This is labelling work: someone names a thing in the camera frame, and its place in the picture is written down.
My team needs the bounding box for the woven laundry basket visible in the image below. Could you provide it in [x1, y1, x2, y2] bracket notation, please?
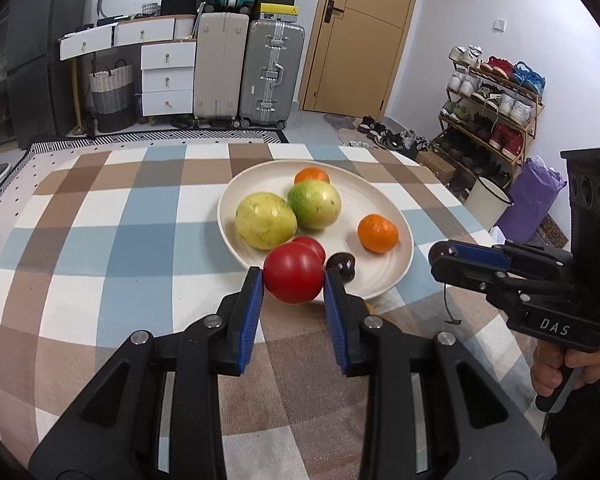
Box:
[88, 58, 136, 133]

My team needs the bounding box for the dark purple plum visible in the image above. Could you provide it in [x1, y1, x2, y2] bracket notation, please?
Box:
[325, 252, 356, 283]

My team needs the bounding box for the checkered tablecloth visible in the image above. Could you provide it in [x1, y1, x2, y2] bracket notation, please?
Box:
[0, 142, 543, 479]

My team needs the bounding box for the beige suitcase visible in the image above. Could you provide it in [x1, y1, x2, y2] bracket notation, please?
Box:
[194, 13, 249, 122]

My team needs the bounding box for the wooden shoe rack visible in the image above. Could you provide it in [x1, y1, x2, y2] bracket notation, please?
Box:
[431, 52, 544, 188]

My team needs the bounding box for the red tomato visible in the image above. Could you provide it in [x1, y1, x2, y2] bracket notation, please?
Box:
[263, 242, 324, 304]
[292, 236, 326, 264]

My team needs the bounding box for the cream round plate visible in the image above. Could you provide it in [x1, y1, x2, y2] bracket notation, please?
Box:
[216, 160, 414, 300]

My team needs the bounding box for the silver grey suitcase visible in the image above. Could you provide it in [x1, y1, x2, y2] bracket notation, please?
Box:
[238, 20, 306, 129]

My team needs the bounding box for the orange tangerine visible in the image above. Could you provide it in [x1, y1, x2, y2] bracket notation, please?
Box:
[294, 167, 330, 184]
[356, 214, 400, 255]

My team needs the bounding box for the green yellow guava fruit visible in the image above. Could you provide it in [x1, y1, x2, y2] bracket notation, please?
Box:
[287, 179, 342, 231]

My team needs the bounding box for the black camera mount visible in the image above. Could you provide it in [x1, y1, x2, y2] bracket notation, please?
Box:
[560, 148, 600, 290]

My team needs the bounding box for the white drawer desk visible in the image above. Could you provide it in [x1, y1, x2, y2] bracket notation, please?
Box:
[59, 14, 196, 117]

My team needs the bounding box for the person's right hand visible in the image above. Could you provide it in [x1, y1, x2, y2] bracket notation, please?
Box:
[530, 340, 600, 396]

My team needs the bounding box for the cardboard box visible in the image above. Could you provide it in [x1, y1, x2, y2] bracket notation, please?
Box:
[416, 151, 456, 184]

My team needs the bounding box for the black refrigerator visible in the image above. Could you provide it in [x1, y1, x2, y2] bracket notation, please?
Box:
[0, 0, 86, 150]

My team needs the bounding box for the purple bag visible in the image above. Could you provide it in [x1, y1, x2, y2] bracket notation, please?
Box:
[496, 155, 567, 243]

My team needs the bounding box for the white trash bin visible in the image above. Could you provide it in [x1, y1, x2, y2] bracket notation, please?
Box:
[464, 177, 514, 231]

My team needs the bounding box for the wooden door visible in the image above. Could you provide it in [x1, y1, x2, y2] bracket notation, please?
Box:
[300, 0, 415, 119]

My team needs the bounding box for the yellow black box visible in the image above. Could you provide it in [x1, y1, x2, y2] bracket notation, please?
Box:
[257, 2, 299, 23]

